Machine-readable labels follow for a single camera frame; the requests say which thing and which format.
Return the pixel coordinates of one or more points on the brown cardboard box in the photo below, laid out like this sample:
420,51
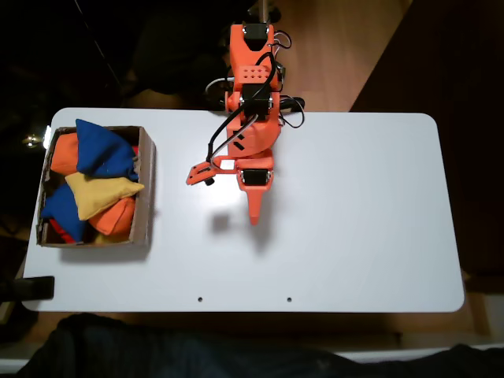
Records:
145,197

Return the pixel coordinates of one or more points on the orange bean bag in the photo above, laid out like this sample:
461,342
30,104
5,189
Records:
116,218
63,153

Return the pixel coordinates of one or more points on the wooden table leg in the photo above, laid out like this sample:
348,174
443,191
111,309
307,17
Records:
478,311

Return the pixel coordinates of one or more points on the shiny metal object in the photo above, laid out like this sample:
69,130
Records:
32,140

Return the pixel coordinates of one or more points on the blue bean bag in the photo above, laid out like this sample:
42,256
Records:
61,212
102,149

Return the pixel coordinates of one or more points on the black table clamp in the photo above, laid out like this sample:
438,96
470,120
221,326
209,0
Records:
35,288

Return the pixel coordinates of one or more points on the orange camera mount with board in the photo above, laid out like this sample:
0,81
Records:
199,175

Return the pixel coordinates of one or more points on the black office chair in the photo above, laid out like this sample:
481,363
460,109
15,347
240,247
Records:
177,51

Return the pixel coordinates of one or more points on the person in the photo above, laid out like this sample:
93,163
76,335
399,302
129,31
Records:
157,354

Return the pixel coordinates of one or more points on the yellow bean bag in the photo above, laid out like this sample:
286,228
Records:
112,238
98,193

